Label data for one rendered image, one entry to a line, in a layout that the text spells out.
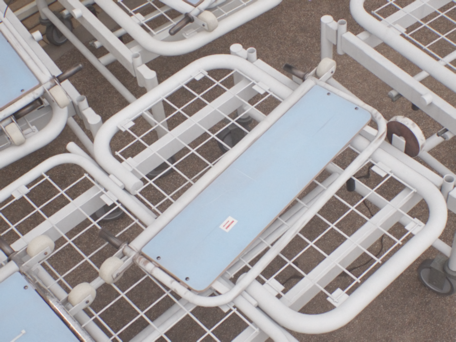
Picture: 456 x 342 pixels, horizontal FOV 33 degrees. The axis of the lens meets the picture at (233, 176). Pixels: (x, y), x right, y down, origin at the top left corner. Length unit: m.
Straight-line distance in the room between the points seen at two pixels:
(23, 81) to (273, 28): 1.25
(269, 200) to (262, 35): 1.35
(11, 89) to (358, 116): 0.95
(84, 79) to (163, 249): 1.37
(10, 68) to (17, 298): 0.77
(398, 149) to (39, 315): 1.01
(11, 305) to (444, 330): 1.21
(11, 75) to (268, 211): 0.86
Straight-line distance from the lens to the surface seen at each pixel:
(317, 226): 2.50
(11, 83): 2.27
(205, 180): 1.95
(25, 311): 1.79
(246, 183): 1.93
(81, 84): 3.08
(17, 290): 1.82
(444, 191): 2.04
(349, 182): 2.22
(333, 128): 2.05
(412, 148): 2.10
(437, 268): 2.28
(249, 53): 2.37
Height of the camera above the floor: 2.03
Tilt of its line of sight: 50 degrees down
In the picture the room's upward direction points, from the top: 8 degrees counter-clockwise
